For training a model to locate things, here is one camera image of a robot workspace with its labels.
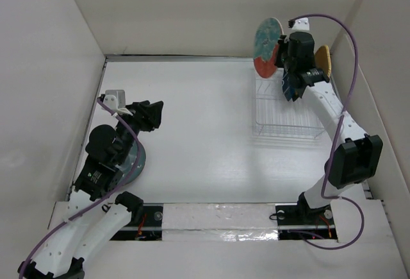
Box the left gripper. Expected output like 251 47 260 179
117 99 163 164

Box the red teal floral plate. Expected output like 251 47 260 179
253 17 283 79

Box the grey-green round plate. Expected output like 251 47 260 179
118 142 146 185

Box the dark blue leaf plate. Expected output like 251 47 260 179
282 69 300 101

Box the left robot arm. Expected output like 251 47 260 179
18 95 164 278

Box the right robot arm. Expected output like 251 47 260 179
275 31 383 223

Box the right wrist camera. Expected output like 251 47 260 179
288 17 310 31

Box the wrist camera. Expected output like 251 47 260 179
288 17 310 31
99 89 126 111

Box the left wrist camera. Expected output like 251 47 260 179
99 89 126 111

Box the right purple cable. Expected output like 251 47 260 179
290 14 366 249

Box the purple cable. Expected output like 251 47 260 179
290 14 366 249
19 97 145 276

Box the white wire dish rack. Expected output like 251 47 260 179
252 69 325 140

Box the metal rail bar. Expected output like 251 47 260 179
120 224 336 232

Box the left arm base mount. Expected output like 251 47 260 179
111 192 163 241

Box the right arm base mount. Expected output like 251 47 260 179
269 195 337 241

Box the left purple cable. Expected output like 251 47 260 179
19 97 145 276

